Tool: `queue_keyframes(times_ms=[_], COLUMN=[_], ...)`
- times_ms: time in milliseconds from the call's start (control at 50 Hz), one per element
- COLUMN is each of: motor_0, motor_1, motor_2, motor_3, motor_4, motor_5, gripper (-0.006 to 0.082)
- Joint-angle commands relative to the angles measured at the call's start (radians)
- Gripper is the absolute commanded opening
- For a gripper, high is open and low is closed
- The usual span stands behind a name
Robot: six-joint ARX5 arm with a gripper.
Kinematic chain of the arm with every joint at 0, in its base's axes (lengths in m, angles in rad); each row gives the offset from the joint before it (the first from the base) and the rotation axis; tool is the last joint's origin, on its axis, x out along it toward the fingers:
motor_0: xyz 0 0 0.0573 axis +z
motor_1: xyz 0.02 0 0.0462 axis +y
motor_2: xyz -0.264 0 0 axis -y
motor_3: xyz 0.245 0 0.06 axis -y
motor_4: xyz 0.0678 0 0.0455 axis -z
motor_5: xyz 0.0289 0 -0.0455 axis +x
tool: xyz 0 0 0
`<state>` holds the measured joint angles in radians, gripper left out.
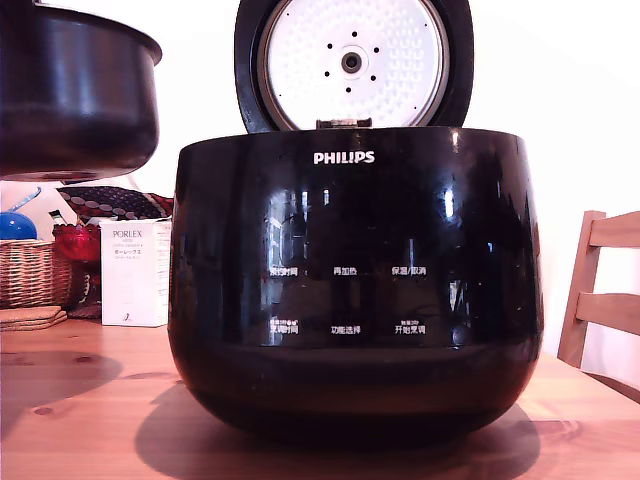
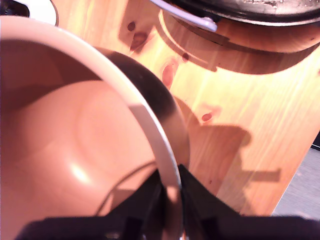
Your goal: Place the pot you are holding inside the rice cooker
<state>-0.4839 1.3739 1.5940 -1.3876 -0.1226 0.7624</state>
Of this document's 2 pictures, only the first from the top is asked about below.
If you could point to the black Philips rice cooker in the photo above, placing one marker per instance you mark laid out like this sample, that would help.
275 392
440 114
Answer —
350 225

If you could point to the rice cooker lid, metal plate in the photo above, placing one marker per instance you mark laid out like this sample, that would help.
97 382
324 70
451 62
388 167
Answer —
305 75

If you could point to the dark patterned cloth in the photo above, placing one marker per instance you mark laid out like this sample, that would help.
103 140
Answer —
115 202

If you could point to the woven wicker basket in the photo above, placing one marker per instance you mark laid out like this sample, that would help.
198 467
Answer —
30 275

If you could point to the blue round ball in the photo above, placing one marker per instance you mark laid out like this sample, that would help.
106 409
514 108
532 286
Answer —
16 226

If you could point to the white Porlex box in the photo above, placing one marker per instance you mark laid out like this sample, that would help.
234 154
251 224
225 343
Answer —
132 280

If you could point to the black rice cooker pot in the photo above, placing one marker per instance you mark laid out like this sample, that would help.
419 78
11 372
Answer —
75 100

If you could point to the red glass bowl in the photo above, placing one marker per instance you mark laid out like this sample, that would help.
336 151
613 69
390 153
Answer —
77 245

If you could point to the cork coaster stack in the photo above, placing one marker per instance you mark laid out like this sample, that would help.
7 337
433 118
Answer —
30 318

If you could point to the blue and white stick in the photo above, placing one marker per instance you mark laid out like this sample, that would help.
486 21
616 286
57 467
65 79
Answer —
22 199

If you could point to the wooden chair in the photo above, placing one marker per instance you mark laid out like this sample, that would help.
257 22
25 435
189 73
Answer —
607 305

